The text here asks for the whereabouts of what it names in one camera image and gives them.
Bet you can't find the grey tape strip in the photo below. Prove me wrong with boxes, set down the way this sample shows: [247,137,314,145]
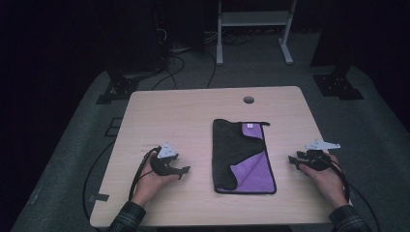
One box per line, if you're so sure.
[88,192,110,203]

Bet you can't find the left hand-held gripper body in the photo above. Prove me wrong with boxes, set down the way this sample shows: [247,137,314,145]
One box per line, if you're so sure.
[149,141,181,177]

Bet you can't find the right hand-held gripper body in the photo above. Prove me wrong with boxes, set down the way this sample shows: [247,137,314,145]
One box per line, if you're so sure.
[301,138,342,172]

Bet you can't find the left hand-held gripper cable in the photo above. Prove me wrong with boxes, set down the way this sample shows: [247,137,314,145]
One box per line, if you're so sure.
[81,139,162,226]

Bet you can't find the black floor cables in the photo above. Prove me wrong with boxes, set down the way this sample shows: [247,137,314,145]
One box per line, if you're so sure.
[150,27,255,92]

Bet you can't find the white metal stand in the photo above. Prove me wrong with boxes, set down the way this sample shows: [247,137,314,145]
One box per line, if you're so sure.
[216,0,299,67]

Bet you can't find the hand-held gripper cable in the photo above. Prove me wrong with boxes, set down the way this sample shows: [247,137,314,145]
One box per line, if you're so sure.
[81,139,162,226]
[313,153,383,232]

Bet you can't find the purple and black cloth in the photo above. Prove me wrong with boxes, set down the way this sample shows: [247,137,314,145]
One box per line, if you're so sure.
[211,118,278,195]

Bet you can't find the right hand-held gripper cable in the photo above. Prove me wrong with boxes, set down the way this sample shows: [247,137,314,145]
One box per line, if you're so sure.
[313,153,383,232]

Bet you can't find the black stand base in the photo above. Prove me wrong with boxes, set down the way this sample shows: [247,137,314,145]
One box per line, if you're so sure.
[95,69,144,105]
[311,64,366,102]

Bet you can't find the person's left hand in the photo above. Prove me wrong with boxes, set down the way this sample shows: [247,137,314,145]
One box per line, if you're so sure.
[130,154,179,208]

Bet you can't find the person's right hand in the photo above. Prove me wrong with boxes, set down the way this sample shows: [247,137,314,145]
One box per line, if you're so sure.
[297,153,350,210]

